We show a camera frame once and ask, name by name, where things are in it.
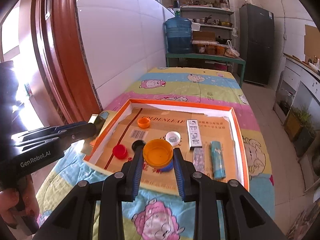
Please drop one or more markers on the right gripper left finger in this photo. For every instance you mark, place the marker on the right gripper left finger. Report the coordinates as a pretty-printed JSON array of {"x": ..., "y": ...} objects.
[{"x": 74, "y": 216}]

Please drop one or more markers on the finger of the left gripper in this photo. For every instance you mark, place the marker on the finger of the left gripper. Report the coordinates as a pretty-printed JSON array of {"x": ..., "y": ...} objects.
[
  {"x": 45, "y": 131},
  {"x": 55, "y": 142}
]

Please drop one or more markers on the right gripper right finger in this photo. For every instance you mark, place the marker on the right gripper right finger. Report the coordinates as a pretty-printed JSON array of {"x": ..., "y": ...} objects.
[{"x": 243, "y": 217}]

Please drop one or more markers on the gold rectangular lighter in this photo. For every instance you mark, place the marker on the gold rectangular lighter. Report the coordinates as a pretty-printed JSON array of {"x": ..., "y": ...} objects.
[{"x": 98, "y": 121}]

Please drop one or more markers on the red bottle cap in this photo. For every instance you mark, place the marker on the red bottle cap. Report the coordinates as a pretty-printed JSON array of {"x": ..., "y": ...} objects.
[{"x": 119, "y": 151}]

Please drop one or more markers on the teal lighter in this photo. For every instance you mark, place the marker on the teal lighter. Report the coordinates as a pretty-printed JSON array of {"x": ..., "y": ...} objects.
[{"x": 217, "y": 160}]

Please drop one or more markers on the black bottle cap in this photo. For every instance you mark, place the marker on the black bottle cap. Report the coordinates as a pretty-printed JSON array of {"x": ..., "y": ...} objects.
[{"x": 138, "y": 143}]

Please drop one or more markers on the small orange bottle cap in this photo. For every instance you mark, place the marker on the small orange bottle cap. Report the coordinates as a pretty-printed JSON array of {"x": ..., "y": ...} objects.
[{"x": 144, "y": 122}]

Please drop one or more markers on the large orange bottle cap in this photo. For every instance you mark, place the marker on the large orange bottle cap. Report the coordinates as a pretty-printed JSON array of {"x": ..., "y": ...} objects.
[{"x": 158, "y": 153}]

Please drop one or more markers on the glitter floral lighter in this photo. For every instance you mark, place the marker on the glitter floral lighter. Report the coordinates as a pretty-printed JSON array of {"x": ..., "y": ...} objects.
[{"x": 199, "y": 159}]

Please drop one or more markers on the white bottle cap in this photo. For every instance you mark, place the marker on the white bottle cap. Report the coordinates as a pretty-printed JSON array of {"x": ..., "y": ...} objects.
[{"x": 173, "y": 138}]

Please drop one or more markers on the blue bottle cap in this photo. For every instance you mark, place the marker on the blue bottle cap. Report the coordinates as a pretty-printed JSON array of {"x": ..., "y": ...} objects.
[{"x": 168, "y": 168}]

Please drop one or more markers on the white Hello Kitty lighter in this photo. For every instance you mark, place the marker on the white Hello Kitty lighter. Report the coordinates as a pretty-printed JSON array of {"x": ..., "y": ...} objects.
[{"x": 194, "y": 137}]

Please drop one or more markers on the person's left hand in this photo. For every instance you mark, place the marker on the person's left hand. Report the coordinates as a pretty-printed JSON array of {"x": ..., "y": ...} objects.
[{"x": 10, "y": 198}]

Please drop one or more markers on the cartoon patterned quilt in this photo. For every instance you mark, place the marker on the cartoon patterned quilt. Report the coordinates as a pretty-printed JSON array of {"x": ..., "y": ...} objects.
[{"x": 211, "y": 87}]

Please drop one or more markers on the golden cardboard liner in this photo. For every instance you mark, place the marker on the golden cardboard liner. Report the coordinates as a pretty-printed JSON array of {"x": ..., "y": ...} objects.
[{"x": 126, "y": 130}]

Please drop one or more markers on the shallow orange-rimmed box tray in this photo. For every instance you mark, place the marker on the shallow orange-rimmed box tray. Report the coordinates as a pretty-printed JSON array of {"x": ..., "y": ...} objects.
[{"x": 164, "y": 182}]

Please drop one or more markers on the potted green plant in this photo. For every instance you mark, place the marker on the potted green plant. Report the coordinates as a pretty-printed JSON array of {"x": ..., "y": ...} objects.
[{"x": 300, "y": 129}]

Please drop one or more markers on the white kitchen counter cabinet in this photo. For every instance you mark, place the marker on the white kitchen counter cabinet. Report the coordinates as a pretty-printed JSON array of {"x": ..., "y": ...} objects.
[{"x": 299, "y": 87}]

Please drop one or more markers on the blue water jug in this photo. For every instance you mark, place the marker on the blue water jug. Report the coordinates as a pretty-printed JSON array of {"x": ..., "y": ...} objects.
[{"x": 178, "y": 32}]

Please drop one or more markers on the green side table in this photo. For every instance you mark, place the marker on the green side table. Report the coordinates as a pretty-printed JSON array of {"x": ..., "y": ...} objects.
[{"x": 237, "y": 60}]

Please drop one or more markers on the plastic bag of food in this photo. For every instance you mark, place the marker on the plastic bag of food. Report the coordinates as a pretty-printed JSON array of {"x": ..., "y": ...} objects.
[{"x": 231, "y": 51}]

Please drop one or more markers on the white shelving rack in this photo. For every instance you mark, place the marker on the white shelving rack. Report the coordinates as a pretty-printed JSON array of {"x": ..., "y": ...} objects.
[{"x": 211, "y": 15}]

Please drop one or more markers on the black refrigerator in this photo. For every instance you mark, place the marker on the black refrigerator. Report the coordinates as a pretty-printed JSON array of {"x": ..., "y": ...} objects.
[{"x": 256, "y": 43}]

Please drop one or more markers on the red wooden door frame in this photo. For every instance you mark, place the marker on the red wooden door frame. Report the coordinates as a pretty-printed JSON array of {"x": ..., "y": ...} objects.
[{"x": 58, "y": 77}]

